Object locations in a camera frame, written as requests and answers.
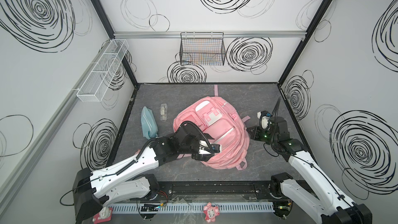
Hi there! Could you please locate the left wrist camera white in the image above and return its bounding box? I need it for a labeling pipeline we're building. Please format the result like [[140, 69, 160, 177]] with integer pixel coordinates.
[[199, 141, 222, 155]]

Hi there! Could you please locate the clear plastic pen case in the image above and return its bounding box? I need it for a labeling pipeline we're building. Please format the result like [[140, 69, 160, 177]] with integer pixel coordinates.
[[160, 103, 167, 121]]

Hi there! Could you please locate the pink white toy left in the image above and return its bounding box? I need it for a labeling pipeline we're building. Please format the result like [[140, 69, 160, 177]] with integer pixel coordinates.
[[92, 206, 113, 224]]

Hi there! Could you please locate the teal folded cloth pouch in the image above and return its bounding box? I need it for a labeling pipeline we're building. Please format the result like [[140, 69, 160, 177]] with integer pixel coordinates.
[[141, 106, 158, 140]]

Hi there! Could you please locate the pink plush toy centre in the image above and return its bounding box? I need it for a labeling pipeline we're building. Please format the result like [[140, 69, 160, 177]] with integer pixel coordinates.
[[203, 202, 220, 223]]

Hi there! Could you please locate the pink student backpack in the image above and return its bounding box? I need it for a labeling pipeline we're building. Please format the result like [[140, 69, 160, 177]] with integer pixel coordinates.
[[173, 85, 250, 170]]

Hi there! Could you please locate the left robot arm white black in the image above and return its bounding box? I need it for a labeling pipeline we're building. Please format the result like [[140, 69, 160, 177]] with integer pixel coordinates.
[[72, 126, 222, 224]]

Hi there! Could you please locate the white slotted cable duct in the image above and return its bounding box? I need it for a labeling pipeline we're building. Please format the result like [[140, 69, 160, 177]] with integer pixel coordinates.
[[110, 202, 275, 214]]

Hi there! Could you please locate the black wire wall basket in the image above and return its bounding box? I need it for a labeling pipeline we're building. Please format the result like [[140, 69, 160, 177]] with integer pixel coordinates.
[[179, 32, 227, 66]]

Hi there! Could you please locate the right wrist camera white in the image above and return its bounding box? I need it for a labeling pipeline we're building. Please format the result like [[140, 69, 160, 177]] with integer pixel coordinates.
[[258, 111, 272, 130]]

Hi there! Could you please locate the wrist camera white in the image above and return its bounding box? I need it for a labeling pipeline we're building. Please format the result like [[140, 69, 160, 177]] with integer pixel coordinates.
[[258, 111, 272, 130], [199, 141, 222, 155]]

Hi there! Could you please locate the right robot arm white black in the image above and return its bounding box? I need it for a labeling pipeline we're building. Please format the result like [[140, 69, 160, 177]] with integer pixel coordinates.
[[247, 112, 373, 224]]

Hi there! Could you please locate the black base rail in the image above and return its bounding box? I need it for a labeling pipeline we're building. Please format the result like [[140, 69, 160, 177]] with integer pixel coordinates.
[[150, 180, 288, 201]]

